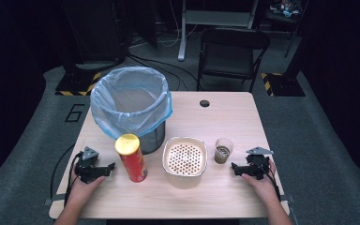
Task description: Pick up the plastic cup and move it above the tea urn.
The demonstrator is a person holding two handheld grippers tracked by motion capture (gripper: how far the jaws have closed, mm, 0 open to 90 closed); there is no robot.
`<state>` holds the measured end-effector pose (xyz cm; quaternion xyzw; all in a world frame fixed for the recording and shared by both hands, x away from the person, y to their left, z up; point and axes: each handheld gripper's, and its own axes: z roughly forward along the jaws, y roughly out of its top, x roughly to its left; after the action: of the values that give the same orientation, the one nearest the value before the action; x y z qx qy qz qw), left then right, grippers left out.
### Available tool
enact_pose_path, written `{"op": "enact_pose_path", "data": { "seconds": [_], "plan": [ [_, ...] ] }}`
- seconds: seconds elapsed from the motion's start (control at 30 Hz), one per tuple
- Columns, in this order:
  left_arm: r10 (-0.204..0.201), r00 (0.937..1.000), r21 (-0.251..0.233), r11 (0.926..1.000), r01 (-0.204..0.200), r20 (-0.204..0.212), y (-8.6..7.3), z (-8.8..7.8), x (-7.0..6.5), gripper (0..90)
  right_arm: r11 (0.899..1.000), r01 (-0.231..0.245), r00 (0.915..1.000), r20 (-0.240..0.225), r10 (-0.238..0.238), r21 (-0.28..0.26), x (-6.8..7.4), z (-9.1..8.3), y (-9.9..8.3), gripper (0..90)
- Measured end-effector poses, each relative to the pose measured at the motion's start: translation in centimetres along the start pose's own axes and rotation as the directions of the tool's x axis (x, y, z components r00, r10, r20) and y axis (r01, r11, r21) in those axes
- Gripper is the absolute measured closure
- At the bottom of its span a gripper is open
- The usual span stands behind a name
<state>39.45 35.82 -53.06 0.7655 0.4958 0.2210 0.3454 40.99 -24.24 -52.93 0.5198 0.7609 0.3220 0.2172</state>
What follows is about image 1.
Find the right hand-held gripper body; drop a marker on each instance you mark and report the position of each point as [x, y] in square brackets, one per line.
[258, 167]

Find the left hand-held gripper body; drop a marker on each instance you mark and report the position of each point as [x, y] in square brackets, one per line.
[87, 170]

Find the clear plastic cup brown dregs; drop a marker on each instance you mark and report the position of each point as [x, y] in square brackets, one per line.
[222, 151]

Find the red chip can yellow lid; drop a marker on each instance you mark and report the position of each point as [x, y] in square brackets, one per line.
[132, 159]

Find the white strainer basin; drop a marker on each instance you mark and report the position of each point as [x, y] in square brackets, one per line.
[184, 162]

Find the black mesh trash can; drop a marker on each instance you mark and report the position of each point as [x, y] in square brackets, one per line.
[154, 137]

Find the blue plastic bin liner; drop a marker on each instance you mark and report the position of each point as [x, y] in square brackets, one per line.
[128, 100]

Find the person's right hand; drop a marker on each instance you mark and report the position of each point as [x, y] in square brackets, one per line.
[262, 187]

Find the person's left hand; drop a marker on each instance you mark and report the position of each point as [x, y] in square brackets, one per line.
[82, 192]

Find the black base hazard stripes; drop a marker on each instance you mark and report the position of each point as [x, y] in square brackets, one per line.
[75, 84]
[282, 84]

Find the black folding chair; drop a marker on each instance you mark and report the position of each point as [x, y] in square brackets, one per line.
[228, 59]

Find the tall black cabinet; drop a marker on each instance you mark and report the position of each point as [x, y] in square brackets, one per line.
[93, 31]

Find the black stand pole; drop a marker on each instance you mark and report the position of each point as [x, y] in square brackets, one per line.
[295, 31]

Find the shelf with colourful clutter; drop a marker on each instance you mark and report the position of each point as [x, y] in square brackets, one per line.
[284, 7]

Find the white desk frame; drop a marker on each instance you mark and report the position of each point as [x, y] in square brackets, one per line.
[214, 17]

